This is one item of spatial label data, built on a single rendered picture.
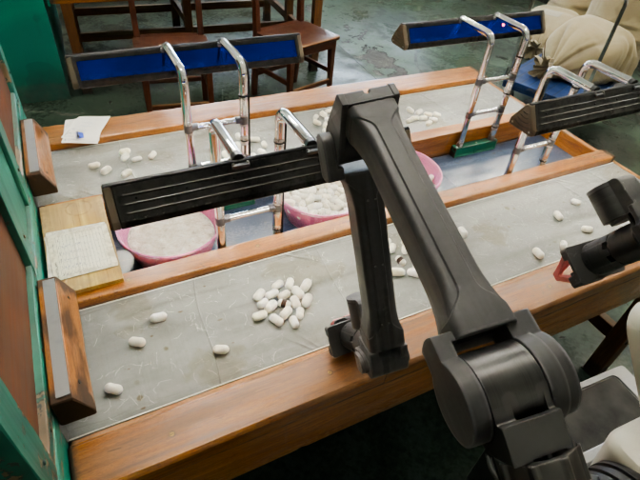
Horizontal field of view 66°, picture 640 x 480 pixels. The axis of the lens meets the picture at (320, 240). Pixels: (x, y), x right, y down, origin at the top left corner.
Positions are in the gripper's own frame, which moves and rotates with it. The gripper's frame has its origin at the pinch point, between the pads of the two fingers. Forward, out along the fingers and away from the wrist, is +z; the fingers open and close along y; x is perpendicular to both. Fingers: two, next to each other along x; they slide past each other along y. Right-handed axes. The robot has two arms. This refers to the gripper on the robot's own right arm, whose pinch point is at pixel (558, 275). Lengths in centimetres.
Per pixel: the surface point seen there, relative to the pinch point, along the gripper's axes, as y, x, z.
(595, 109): -46, -38, 11
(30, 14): 99, -249, 178
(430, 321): 13.7, -1.1, 26.5
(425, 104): -47, -86, 72
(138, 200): 68, -34, 7
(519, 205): -40, -27, 43
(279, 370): 50, -1, 26
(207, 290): 57, -25, 41
